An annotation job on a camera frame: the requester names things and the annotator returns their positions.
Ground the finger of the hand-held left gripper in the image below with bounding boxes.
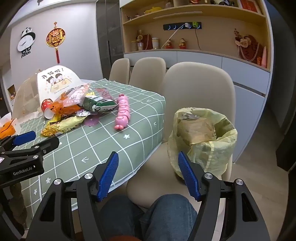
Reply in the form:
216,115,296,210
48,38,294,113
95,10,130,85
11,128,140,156
0,137,60,165
0,130,37,153

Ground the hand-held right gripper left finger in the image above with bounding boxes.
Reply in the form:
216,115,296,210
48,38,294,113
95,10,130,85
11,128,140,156
25,151,119,241

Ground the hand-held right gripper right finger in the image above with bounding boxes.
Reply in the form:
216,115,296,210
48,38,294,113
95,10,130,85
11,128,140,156
178,151,271,241

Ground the yellow noodle snack bag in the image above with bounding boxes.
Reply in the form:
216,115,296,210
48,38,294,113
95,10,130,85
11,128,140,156
40,115,87,138

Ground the trash bin with yellow bag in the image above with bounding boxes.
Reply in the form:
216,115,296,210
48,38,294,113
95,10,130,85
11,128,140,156
167,107,238,183

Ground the green and white snack bag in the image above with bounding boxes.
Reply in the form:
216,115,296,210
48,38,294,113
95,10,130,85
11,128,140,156
81,95,118,114

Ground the orange bag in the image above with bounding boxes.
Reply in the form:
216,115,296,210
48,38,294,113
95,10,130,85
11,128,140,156
0,118,18,139

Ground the green checked tablecloth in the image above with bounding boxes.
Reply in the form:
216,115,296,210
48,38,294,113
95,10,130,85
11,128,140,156
0,79,166,212

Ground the red paper cup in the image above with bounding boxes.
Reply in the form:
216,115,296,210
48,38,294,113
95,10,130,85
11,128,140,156
41,98,57,119

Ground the person's left leg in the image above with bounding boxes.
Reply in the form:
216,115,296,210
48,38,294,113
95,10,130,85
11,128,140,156
99,195,145,241

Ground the orange clear wrapper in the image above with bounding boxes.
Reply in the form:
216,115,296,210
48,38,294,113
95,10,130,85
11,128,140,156
50,85,90,115

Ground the person's knee in jeans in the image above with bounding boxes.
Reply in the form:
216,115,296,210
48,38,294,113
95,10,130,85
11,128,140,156
140,194,199,241

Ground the purple wrapper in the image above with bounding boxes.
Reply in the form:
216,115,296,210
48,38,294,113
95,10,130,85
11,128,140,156
77,109,102,127

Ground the pink caterpillar toy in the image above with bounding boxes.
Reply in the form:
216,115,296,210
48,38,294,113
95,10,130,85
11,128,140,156
113,93,131,131

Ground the large beige chair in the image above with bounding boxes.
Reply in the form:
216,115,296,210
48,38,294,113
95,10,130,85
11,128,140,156
126,61,236,215

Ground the red gold hanging ornament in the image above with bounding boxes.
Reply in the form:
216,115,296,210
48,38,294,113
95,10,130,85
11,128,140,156
46,22,66,64

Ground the dark grey tall cabinet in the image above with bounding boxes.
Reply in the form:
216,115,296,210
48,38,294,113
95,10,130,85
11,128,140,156
95,0,124,80

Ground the wooden shelf unit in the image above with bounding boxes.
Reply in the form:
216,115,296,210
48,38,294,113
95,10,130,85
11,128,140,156
119,0,272,72

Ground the yellow toy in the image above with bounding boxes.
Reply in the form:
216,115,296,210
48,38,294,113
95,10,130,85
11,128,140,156
144,6,163,14

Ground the panda plush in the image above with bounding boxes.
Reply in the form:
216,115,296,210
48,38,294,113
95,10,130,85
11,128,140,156
210,0,236,6

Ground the red framed picture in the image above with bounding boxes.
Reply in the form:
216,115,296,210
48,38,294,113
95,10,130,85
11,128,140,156
239,0,259,13

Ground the panda wall clock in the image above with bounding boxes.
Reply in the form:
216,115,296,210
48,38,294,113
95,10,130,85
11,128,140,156
17,27,36,58

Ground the black cable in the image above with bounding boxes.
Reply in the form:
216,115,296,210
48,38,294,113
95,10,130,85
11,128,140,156
192,21,201,50

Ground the white charger cable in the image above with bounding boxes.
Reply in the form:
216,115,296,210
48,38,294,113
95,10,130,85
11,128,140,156
161,22,191,49

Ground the black wall power strip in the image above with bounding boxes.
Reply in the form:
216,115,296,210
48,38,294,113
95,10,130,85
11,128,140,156
163,22,202,30

